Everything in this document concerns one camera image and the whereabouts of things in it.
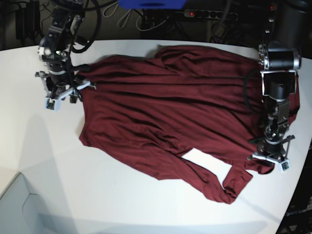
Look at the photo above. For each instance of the white bin at corner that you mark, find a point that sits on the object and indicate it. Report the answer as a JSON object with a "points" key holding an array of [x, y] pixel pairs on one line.
{"points": [[18, 213]]}

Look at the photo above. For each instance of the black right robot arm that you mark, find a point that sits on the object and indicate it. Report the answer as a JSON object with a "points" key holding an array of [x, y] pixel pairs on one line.
{"points": [[55, 48]]}

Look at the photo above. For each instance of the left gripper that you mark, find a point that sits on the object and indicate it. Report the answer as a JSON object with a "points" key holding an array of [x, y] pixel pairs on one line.
{"points": [[268, 148]]}

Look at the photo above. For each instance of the blue box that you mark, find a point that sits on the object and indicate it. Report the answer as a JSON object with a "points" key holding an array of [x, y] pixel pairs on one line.
{"points": [[151, 4]]}

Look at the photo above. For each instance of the black power strip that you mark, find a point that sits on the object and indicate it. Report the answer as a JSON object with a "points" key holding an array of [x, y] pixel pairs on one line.
{"points": [[209, 14]]}

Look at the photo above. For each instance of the black box on floor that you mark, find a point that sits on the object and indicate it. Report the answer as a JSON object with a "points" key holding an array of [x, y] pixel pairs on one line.
{"points": [[27, 21]]}

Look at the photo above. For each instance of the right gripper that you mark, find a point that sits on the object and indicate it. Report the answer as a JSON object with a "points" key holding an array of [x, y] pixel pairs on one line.
{"points": [[60, 79]]}

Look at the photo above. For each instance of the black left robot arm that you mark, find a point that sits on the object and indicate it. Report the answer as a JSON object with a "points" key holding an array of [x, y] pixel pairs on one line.
{"points": [[280, 59]]}

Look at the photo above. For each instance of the dark red t-shirt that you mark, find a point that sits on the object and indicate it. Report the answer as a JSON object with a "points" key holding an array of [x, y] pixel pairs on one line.
{"points": [[188, 113]]}

